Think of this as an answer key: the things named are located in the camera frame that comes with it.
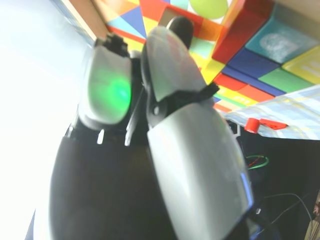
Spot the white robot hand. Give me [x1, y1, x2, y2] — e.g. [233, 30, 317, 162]
[48, 16, 255, 240]

